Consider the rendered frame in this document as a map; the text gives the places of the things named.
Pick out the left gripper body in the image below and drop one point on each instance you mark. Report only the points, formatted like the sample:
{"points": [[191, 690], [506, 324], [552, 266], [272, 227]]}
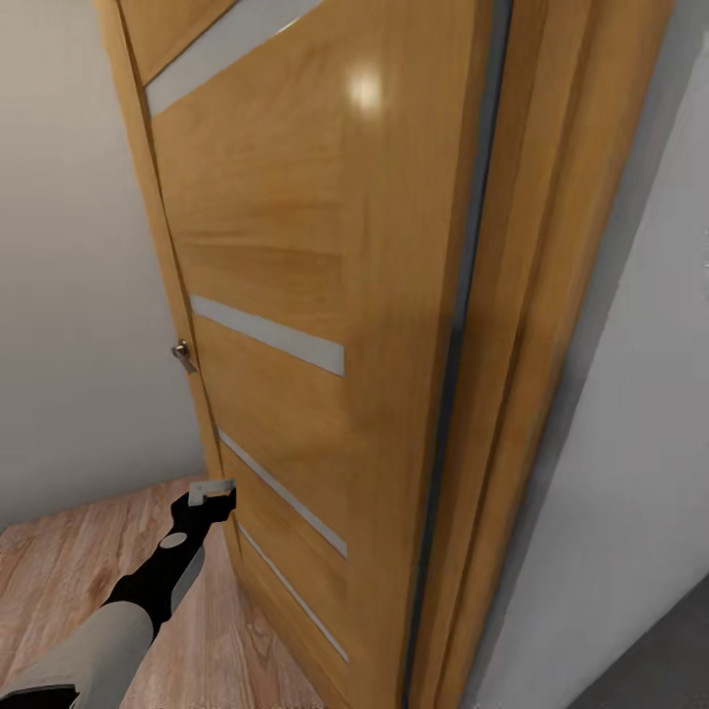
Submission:
{"points": [[214, 510]]}

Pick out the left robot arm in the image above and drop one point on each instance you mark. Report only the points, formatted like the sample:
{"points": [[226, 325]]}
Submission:
{"points": [[94, 667]]}

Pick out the door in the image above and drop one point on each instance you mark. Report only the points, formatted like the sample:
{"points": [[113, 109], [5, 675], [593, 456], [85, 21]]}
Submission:
{"points": [[305, 170]]}

